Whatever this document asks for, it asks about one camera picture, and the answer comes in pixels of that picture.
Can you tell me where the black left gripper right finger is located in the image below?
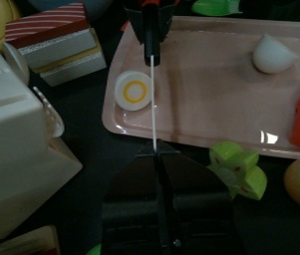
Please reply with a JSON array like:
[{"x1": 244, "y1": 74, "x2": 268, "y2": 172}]
[{"x1": 154, "y1": 138, "x2": 248, "y2": 255}]

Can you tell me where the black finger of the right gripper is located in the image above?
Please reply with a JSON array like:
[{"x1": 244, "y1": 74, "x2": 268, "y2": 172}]
[
  {"x1": 125, "y1": 6, "x2": 147, "y2": 46},
  {"x1": 158, "y1": 3, "x2": 177, "y2": 44}
]

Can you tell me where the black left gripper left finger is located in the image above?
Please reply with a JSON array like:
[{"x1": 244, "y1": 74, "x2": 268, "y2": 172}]
[{"x1": 101, "y1": 140, "x2": 171, "y2": 255}]

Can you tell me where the black handled white paring knife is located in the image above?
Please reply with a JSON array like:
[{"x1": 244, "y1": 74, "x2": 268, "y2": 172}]
[{"x1": 142, "y1": 3, "x2": 162, "y2": 152}]

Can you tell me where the green toy leaf piece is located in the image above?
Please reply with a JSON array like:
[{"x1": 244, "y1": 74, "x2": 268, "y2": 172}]
[{"x1": 190, "y1": 0, "x2": 242, "y2": 17}]

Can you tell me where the lime green toy vegetable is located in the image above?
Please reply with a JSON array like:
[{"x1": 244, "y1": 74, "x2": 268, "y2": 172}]
[{"x1": 206, "y1": 140, "x2": 268, "y2": 201}]

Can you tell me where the small green toy piece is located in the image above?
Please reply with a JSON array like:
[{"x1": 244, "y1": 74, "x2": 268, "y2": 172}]
[{"x1": 84, "y1": 243, "x2": 105, "y2": 255}]

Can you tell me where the red striped toy cake slice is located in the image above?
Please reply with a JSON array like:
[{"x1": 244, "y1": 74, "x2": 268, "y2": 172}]
[{"x1": 3, "y1": 2, "x2": 109, "y2": 88}]

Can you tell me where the pink plastic tray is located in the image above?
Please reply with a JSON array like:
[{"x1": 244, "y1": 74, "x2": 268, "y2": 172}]
[{"x1": 101, "y1": 15, "x2": 300, "y2": 159}]

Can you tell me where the white toy egg half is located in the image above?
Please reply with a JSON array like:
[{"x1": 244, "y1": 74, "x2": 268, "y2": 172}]
[{"x1": 250, "y1": 33, "x2": 300, "y2": 75}]

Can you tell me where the beige toy box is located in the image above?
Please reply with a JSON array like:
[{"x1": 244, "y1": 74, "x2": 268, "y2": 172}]
[{"x1": 0, "y1": 224, "x2": 62, "y2": 255}]

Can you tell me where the white round toy plate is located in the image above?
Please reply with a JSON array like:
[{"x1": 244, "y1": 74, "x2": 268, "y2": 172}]
[{"x1": 2, "y1": 41, "x2": 32, "y2": 86}]

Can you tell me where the yellow toy banana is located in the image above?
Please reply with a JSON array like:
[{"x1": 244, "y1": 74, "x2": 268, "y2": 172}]
[{"x1": 0, "y1": 0, "x2": 23, "y2": 54}]

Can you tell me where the white toy toaster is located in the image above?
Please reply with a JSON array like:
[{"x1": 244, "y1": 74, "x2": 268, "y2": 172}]
[{"x1": 0, "y1": 41, "x2": 84, "y2": 252}]

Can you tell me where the white egg slice yellow ring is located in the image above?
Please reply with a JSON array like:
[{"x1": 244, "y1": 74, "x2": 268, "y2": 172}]
[{"x1": 114, "y1": 70, "x2": 153, "y2": 112}]

